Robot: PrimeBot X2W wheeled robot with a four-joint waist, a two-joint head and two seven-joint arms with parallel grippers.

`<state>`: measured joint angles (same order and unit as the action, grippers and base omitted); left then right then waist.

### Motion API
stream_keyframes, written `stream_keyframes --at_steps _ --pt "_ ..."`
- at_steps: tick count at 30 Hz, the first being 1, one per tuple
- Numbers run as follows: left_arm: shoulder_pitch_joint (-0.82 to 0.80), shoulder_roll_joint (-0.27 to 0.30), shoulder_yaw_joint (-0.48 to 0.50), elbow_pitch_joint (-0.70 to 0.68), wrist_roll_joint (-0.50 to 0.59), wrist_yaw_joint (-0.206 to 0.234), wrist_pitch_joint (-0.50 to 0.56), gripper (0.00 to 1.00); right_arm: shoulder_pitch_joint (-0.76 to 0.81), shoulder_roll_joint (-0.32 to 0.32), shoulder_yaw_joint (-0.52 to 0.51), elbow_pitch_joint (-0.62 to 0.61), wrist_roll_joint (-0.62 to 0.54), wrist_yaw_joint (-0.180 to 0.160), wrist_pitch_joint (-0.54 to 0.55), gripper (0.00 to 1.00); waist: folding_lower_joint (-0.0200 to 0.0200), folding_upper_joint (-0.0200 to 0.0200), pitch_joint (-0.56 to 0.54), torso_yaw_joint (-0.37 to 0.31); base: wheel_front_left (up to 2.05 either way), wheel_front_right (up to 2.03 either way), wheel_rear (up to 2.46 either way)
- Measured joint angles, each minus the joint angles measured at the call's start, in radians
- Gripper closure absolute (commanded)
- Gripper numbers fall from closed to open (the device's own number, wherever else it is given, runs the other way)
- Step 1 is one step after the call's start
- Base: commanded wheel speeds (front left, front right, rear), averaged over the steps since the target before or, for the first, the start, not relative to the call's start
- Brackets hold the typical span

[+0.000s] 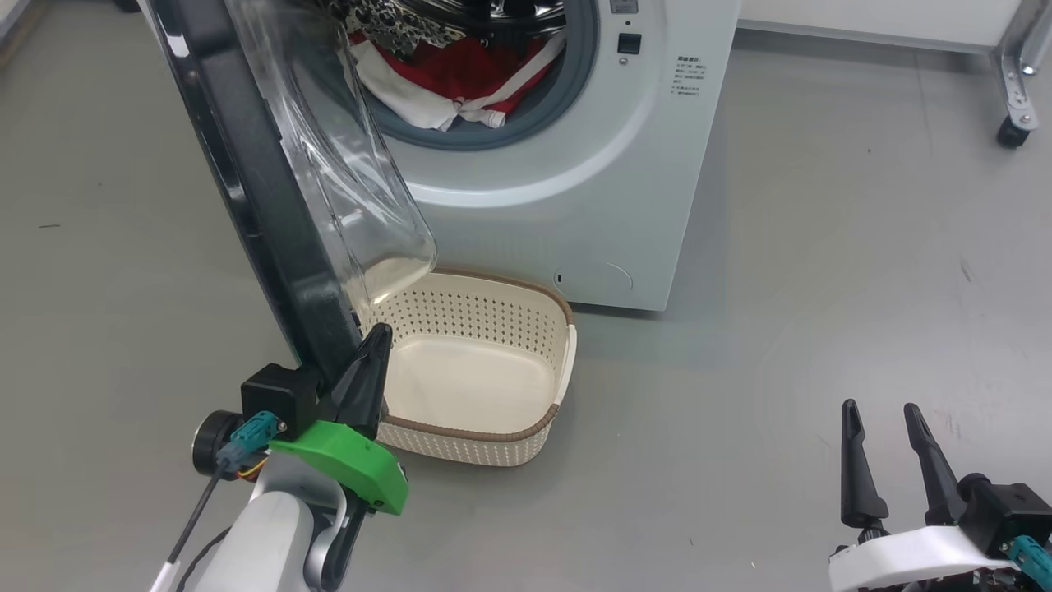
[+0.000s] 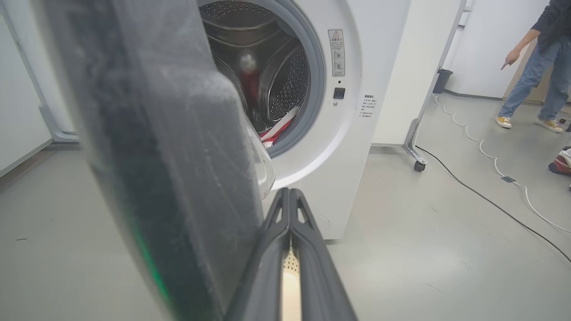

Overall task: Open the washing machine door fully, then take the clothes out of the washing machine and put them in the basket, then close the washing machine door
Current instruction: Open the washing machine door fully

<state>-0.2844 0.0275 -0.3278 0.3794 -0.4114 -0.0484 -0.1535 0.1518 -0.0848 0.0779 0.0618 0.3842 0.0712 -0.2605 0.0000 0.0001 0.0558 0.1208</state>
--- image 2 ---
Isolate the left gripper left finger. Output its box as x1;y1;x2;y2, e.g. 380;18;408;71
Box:
225;187;293;321

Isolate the white partition on caster feet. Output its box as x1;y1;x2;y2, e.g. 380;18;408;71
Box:
0;0;81;177
371;0;467;173

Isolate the white front-load washing machine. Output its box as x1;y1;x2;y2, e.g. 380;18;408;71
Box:
196;0;412;241

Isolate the person in blue jeans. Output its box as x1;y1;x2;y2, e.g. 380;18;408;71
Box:
495;0;571;133

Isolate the red white striped garment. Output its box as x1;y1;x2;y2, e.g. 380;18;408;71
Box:
259;106;300;149

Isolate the dark round washing machine door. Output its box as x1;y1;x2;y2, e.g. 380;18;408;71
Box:
31;0;277;321

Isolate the black waste bin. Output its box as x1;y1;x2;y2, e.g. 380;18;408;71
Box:
433;68;453;94

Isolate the white floor cable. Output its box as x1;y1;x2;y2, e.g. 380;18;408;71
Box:
432;93;571;233

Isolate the black floor cable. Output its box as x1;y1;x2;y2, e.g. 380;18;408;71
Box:
415;145;571;263

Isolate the cream perforated laundry basket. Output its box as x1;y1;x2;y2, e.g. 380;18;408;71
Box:
282;247;303;321

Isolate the red white sneaker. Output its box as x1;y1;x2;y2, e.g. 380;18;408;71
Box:
548;147;571;175

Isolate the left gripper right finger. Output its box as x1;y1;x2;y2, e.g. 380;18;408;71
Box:
291;188;357;321

